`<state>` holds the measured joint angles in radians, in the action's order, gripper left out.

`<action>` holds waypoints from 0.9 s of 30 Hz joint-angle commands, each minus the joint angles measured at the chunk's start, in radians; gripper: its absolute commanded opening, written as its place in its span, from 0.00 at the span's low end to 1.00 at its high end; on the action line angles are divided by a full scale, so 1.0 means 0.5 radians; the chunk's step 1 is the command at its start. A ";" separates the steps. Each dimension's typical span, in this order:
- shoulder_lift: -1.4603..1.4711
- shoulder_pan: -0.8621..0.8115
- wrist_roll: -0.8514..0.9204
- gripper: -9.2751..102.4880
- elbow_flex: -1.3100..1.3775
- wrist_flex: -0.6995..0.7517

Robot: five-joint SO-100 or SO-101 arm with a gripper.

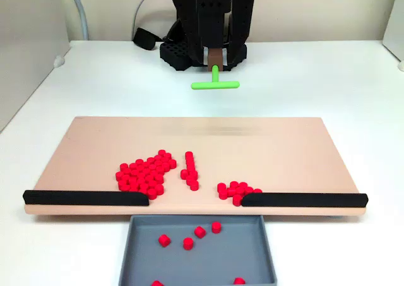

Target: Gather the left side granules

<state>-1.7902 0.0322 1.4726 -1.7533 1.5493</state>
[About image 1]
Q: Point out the green T-shaped pusher tool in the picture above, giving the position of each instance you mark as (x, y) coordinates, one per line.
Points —
(214, 77)

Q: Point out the red cylindrical granule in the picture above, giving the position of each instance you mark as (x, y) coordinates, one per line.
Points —
(127, 178)
(153, 168)
(148, 171)
(143, 168)
(125, 167)
(257, 191)
(156, 283)
(189, 155)
(193, 174)
(190, 165)
(223, 194)
(234, 184)
(137, 173)
(191, 180)
(120, 175)
(144, 186)
(155, 173)
(249, 190)
(143, 192)
(167, 165)
(160, 177)
(242, 184)
(151, 178)
(160, 164)
(152, 161)
(135, 166)
(142, 175)
(133, 179)
(142, 181)
(162, 153)
(194, 185)
(190, 160)
(154, 184)
(160, 188)
(147, 164)
(188, 243)
(129, 171)
(172, 163)
(136, 184)
(239, 281)
(159, 158)
(231, 190)
(123, 183)
(200, 232)
(240, 191)
(166, 160)
(237, 199)
(127, 187)
(135, 188)
(184, 173)
(162, 170)
(164, 240)
(191, 170)
(153, 192)
(216, 227)
(168, 156)
(222, 187)
(140, 162)

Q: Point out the white panel foot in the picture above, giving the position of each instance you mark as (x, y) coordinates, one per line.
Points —
(401, 65)
(59, 62)

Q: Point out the pink flat board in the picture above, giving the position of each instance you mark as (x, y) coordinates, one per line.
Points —
(94, 140)

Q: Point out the white partition panel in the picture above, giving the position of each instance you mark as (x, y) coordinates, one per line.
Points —
(25, 46)
(396, 14)

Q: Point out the grey plastic tray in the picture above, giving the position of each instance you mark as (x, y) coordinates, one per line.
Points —
(221, 260)

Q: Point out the black edge rail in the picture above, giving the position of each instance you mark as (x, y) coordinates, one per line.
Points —
(300, 200)
(79, 198)

